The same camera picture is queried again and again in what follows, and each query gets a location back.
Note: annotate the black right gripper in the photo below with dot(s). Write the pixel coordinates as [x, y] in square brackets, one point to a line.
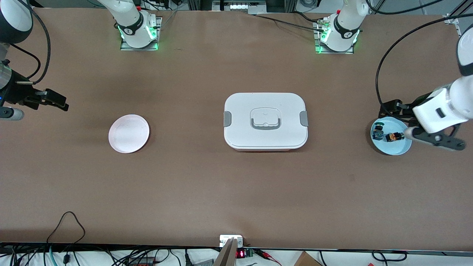
[17, 94]

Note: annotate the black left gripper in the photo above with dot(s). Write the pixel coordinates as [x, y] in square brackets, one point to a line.
[405, 109]

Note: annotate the white lunch box grey clips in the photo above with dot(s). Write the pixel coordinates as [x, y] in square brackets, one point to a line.
[265, 107]

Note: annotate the light blue round plate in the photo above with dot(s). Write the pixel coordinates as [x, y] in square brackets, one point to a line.
[393, 147]

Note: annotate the pink round plate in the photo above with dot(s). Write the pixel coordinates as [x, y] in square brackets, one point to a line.
[127, 135]

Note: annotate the brown cardboard piece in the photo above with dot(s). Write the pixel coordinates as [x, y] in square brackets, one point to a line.
[306, 260]

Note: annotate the red clip leads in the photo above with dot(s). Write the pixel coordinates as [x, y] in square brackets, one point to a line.
[268, 255]

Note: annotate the red digit display board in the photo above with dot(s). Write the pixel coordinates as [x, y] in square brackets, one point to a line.
[241, 254]

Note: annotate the grey metal bar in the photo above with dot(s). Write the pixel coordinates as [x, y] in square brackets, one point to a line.
[226, 256]

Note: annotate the green and blue switch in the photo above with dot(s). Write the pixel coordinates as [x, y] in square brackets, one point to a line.
[377, 133]

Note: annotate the black left camera bracket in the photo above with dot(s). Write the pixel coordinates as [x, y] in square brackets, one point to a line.
[447, 142]

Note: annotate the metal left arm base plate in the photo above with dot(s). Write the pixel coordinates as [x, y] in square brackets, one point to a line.
[320, 51]

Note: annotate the aluminium frame profile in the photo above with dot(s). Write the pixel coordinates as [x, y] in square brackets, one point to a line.
[452, 19]

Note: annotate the black table edge rail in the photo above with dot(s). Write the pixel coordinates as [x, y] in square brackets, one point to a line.
[111, 246]

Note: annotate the small white mount block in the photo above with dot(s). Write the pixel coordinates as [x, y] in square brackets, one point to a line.
[225, 240]

